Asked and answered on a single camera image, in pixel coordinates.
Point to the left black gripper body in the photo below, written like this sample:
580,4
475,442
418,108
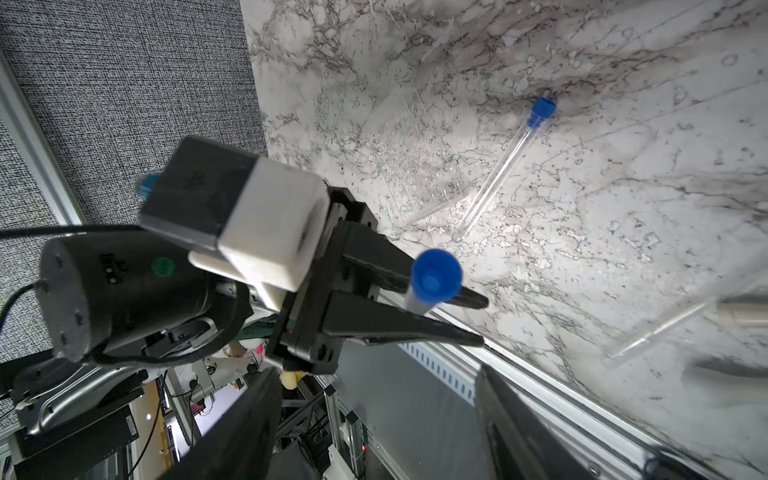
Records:
298,342

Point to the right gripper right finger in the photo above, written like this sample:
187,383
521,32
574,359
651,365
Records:
516,443

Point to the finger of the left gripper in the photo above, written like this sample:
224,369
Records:
372,323
372,263

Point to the aluminium front rail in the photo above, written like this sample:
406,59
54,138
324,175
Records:
417,403

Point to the blue-capped test tube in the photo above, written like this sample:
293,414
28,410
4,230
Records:
436,277
541,112

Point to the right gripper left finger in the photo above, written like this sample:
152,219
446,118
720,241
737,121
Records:
241,442

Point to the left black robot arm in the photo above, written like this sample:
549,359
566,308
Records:
119,305

